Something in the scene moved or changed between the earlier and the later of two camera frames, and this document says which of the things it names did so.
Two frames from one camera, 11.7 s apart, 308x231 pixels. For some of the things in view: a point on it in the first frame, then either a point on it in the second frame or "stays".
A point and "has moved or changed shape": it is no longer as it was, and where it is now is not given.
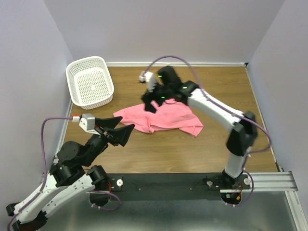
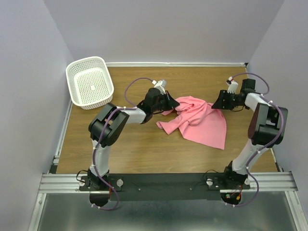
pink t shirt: x=171 y=114 has moved or changed shape
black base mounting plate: x=151 y=186 stays
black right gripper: x=147 y=97 → x=219 y=104
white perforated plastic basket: x=89 y=83 stays
